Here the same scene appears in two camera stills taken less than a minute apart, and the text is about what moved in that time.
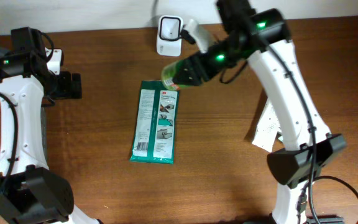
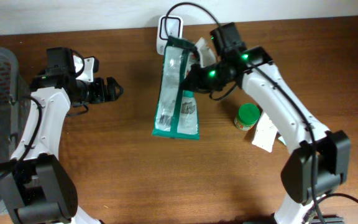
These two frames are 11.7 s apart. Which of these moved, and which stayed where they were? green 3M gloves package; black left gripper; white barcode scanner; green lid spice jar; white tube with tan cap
Moved: green 3M gloves package; green lid spice jar; black left gripper
Stayed: white tube with tan cap; white barcode scanner
